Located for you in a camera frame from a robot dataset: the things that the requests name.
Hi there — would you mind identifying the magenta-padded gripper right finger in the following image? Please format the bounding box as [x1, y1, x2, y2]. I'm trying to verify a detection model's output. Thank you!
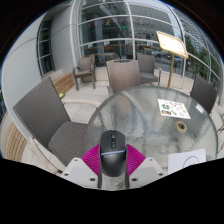
[125, 143, 165, 190]

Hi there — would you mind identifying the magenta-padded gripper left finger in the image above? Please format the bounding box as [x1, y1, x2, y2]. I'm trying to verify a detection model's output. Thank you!
[62, 143, 102, 190]

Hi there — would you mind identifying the black computer mouse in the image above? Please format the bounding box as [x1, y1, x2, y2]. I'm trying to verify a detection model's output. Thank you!
[98, 129, 128, 178]

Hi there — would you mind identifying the white printed mouse pad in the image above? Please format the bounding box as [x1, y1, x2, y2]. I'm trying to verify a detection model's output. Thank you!
[167, 148, 208, 175]

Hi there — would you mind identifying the laminated picture menu card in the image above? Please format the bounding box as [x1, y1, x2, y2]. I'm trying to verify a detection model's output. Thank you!
[157, 98, 192, 120]

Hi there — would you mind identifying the grey wicker chair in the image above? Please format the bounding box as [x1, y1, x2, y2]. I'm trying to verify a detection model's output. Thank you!
[189, 74, 219, 115]
[12, 76, 102, 169]
[136, 53, 163, 87]
[105, 59, 142, 97]
[72, 54, 97, 92]

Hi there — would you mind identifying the wooden slatted bench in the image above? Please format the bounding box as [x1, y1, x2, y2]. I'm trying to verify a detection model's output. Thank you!
[0, 121, 28, 163]
[53, 72, 76, 96]

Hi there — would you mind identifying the gold menu stand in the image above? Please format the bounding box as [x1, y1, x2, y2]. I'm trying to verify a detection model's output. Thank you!
[156, 30, 190, 89]

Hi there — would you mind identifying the brass table centre ring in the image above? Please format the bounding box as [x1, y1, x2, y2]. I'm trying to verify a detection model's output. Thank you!
[175, 120, 188, 134]

